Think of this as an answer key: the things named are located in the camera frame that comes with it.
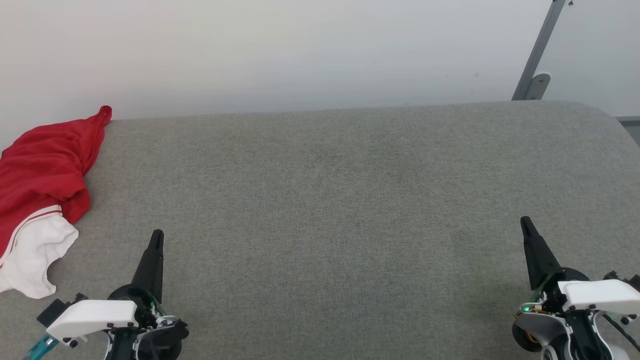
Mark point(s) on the grey metal bracket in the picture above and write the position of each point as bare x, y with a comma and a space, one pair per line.
540, 45

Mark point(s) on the red and white jersey shirt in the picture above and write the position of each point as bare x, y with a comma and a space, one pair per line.
40, 165

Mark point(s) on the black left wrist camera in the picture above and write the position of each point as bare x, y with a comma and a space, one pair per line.
52, 310

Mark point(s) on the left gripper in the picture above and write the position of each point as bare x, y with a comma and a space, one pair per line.
150, 340

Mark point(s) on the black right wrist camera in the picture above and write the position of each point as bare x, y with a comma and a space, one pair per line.
625, 280

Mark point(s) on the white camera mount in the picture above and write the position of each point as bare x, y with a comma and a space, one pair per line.
90, 317
600, 295

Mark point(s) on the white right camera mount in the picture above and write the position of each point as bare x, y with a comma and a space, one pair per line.
600, 295

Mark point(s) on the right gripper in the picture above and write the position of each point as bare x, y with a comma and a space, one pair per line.
575, 337

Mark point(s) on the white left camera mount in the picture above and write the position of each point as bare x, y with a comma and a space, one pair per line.
90, 317

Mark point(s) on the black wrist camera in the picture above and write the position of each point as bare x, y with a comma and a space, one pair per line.
52, 310
625, 280

